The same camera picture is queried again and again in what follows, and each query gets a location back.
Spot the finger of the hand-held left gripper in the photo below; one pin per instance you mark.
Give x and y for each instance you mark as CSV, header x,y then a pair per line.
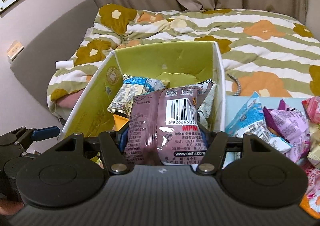
x,y
46,133

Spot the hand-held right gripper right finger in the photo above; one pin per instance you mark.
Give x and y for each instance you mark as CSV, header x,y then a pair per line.
x,y
203,137

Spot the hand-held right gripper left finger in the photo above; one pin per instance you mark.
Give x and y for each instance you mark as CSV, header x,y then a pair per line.
x,y
124,139

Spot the mauve snack packet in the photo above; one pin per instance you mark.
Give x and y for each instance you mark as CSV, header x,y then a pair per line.
x,y
172,126

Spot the white cardboard box green inside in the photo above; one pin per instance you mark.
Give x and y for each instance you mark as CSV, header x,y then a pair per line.
x,y
155,66

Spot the purple snack packet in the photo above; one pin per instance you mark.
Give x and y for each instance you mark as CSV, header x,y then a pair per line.
x,y
290,128

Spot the orange yellow packet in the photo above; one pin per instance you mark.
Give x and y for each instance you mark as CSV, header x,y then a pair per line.
x,y
120,122

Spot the silver snack packet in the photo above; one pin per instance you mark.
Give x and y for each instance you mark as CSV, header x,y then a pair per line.
x,y
206,106

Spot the small cream snack packet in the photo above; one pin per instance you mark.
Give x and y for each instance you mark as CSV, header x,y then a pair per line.
x,y
128,107

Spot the white paper roll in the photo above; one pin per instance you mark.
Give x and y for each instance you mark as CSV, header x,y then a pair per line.
x,y
64,64

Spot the grey bed headboard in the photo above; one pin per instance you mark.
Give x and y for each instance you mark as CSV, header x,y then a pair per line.
x,y
47,53

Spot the floral striped blanket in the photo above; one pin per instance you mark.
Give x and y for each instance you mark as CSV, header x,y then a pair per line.
x,y
250,41

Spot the pale cream snack packet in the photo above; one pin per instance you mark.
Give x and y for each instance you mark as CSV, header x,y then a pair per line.
x,y
314,157

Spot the pink patterned snack packet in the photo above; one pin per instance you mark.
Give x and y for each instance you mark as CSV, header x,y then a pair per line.
x,y
311,181

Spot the orange snack packet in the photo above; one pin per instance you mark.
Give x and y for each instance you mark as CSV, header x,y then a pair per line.
x,y
310,208

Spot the small beige wall box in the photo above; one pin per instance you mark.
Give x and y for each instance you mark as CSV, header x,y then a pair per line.
x,y
15,51

